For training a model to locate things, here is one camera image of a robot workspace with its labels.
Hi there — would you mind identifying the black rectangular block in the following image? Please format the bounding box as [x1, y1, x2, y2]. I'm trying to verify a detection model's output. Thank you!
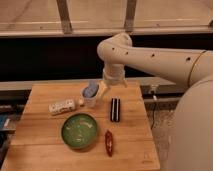
[110, 98, 120, 122]

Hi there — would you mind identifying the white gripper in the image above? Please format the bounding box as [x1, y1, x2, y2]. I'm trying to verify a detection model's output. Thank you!
[98, 68, 128, 98]

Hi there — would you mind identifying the right metal window post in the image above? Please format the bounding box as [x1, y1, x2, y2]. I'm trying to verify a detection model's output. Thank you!
[124, 0, 137, 32]

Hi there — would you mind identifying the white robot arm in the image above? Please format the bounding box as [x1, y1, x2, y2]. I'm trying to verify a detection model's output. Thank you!
[97, 33, 213, 171]

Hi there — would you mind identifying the white cup with blue cloth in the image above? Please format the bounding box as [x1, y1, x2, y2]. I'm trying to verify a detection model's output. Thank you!
[82, 81, 99, 108]

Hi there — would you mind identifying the red chili pepper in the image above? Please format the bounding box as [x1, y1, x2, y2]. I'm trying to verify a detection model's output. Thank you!
[105, 130, 113, 157]

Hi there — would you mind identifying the left metal window post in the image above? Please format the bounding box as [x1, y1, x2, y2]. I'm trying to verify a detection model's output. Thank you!
[56, 0, 72, 34]

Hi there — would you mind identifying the green ceramic bowl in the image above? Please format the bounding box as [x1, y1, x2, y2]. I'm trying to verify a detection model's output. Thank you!
[61, 113, 98, 149]

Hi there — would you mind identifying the metal window post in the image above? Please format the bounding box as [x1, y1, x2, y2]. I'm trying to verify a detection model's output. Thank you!
[56, 0, 72, 34]
[124, 0, 137, 32]

